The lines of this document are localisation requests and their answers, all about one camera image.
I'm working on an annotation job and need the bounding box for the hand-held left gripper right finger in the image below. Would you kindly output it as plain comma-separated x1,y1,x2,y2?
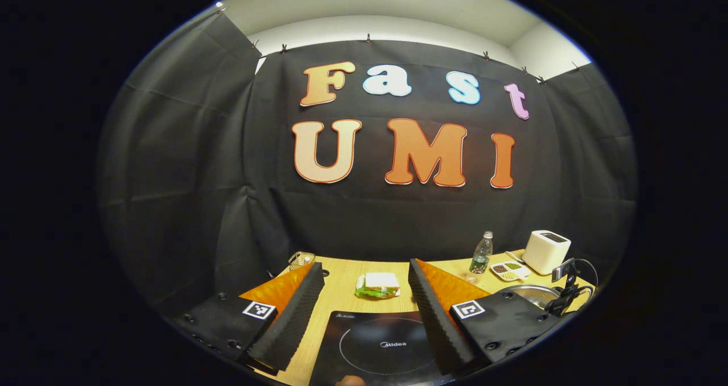
407,258,564,377

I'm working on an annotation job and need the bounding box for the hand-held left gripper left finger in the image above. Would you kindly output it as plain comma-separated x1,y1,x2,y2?
172,261,326,377

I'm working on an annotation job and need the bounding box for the steel pot with black handle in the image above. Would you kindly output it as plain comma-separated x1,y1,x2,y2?
497,284,562,310

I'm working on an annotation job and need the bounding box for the black induction cooktop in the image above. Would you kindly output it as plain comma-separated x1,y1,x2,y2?
309,310,456,386

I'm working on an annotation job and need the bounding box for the white toaster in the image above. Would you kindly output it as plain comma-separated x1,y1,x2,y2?
522,230,572,276

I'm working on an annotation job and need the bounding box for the white divided bean dish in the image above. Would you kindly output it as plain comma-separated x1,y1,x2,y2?
490,261,531,283

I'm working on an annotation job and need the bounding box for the sandwich on plate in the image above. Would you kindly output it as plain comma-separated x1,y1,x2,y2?
355,272,401,300

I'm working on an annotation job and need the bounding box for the clear plastic water bottle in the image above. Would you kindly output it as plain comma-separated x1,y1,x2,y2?
469,231,494,275

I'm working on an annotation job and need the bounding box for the black backdrop cloth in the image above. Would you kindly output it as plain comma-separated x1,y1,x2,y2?
97,12,638,318

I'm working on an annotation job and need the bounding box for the row of black cloth clips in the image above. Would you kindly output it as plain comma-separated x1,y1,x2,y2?
216,6,584,85

